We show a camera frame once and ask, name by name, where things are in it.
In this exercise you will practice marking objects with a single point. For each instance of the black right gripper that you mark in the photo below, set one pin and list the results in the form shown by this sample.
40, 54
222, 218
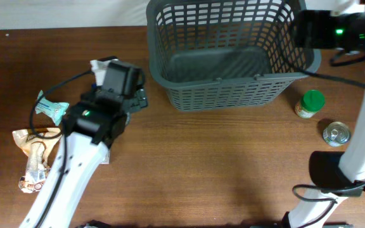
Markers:
319, 21

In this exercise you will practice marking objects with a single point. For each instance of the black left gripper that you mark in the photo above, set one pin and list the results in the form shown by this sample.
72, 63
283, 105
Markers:
140, 100

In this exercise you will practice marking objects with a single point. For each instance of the green lid spice jar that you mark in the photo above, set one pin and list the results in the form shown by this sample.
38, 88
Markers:
309, 104

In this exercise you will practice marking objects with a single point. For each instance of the grey plastic basket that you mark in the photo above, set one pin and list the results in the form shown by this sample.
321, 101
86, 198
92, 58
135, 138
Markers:
211, 55

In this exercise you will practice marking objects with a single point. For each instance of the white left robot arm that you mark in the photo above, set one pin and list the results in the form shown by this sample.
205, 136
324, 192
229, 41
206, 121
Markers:
88, 131

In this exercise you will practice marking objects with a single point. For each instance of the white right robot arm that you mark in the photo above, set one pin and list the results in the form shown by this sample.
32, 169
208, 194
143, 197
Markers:
341, 175

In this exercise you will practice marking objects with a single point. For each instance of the teal wet wipes packet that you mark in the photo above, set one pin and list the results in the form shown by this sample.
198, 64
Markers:
55, 111

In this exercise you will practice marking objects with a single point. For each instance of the Kleenex tissue multipack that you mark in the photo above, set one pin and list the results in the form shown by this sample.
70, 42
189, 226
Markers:
106, 159

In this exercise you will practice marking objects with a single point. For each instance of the beige Pantree snack bag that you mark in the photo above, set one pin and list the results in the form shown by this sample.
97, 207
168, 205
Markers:
37, 150

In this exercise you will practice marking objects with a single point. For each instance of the silver tin can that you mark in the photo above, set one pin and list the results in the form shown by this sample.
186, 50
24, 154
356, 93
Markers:
336, 134

